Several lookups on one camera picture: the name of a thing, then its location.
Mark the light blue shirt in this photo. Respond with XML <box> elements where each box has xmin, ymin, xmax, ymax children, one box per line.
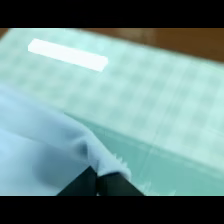
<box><xmin>0</xmin><ymin>83</ymin><xmax>132</xmax><ymax>197</ymax></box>

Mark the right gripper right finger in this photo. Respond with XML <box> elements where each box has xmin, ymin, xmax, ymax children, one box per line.
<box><xmin>95</xmin><ymin>171</ymin><xmax>145</xmax><ymax>197</ymax></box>

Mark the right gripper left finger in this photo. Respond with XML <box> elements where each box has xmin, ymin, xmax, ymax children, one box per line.
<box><xmin>56</xmin><ymin>165</ymin><xmax>99</xmax><ymax>197</ymax></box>

